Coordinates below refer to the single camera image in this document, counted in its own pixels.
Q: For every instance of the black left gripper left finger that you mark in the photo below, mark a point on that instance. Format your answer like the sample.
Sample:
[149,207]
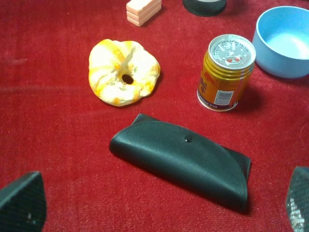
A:
[23,204]

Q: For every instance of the black mesh pen holder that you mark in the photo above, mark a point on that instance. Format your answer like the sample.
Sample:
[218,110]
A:
[204,7]

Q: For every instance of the orange white pumpkin toy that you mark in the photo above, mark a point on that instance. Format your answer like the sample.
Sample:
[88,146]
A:
[121,73]

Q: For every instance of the orange gold drink can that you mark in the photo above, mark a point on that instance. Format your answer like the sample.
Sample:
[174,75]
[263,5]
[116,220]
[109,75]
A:
[227,66]

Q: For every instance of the pink layered eraser block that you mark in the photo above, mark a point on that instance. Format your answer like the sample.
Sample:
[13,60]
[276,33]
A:
[140,11]

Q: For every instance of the blue plastic bowl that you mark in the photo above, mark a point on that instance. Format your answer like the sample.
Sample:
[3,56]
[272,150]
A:
[281,41]

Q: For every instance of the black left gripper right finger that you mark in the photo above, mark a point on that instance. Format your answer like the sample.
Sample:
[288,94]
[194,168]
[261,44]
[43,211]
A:
[297,200]

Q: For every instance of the black leather glasses case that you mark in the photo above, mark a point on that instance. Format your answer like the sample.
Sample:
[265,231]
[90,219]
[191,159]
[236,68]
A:
[185,158]

